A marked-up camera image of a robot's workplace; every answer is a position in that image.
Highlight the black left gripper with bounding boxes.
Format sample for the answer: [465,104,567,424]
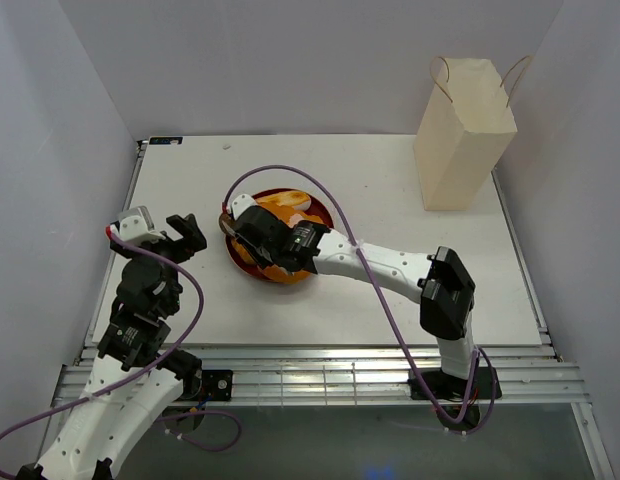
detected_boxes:
[112,212,206,313]

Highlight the round orange bun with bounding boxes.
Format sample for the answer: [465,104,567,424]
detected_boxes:
[259,265,310,285]

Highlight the brown chocolate croissant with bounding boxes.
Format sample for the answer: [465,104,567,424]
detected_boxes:
[218,213,235,237]

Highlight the metal serving tongs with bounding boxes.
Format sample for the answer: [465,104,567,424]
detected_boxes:
[226,226,278,282]

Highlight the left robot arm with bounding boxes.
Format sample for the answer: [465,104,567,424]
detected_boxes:
[17,207,207,479]

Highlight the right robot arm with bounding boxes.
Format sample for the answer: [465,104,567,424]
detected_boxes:
[190,200,501,400]

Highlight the flat orange bread slice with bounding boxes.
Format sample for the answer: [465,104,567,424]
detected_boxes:
[257,200,325,227]

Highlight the long white baguette bread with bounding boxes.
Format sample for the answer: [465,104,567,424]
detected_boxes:
[256,190,312,211]

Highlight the cream paper bag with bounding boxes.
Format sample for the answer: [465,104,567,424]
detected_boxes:
[413,55,533,211]

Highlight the striped orange croissant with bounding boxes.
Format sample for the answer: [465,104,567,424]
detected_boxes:
[231,239,256,266]

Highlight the dark red round plate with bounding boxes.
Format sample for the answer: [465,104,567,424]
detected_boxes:
[224,187,336,285]

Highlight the black label sticker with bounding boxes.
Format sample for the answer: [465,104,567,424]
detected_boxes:
[148,136,183,145]

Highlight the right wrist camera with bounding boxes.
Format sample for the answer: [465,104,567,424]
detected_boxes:
[222,194,258,219]

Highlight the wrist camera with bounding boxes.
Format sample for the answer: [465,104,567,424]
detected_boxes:
[106,206,163,245]
[222,194,258,219]

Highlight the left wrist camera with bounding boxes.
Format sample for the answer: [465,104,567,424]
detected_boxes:
[106,206,163,245]

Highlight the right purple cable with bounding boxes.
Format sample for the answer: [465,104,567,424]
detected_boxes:
[223,164,497,437]

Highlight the aluminium table frame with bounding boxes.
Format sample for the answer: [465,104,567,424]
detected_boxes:
[49,137,616,480]

